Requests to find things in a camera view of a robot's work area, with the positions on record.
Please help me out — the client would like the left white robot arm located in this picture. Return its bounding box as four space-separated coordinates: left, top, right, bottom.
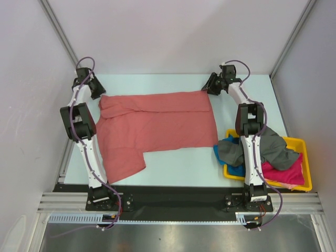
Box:
60 67 108 190

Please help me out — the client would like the magenta t shirt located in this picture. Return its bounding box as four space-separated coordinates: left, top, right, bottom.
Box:
261 153 305 188

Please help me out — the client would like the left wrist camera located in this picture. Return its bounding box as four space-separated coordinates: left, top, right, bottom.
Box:
75 67 91 79

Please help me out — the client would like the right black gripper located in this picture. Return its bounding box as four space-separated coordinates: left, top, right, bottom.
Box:
201 72 225 96

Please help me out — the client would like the aluminium corner post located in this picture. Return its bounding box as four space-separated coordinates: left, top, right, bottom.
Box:
269 0 318 80
38 0 79 74

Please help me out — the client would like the slotted cable duct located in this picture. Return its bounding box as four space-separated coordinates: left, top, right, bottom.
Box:
49 212 261 225

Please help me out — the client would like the right aluminium corner post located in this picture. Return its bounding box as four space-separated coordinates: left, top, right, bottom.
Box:
269 0 318 80

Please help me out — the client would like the yellow plastic bin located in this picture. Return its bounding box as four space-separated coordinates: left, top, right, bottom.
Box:
223 129 312 192

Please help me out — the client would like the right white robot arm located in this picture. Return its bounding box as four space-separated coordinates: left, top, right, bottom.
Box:
201 60 268 211

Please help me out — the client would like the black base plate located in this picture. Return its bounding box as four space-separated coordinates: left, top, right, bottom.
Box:
54 184 274 218

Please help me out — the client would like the salmon pink t shirt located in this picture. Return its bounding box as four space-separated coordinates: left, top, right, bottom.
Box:
96 91 218 183

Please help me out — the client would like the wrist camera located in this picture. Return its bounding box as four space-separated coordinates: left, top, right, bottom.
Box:
75 67 91 79
220 64 236 79

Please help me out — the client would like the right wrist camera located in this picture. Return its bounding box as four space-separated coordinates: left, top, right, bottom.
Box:
220 64 236 79

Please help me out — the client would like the blue t shirt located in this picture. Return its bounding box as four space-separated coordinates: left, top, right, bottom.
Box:
213 134 245 177

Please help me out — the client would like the left aluminium corner post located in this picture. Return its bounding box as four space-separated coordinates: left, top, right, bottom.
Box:
38 0 79 74

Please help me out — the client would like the aluminium frame rail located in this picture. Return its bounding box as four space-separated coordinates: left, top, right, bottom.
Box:
37 192 324 214

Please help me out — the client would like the grey t shirt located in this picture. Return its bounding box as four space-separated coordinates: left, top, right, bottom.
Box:
218 127 299 171

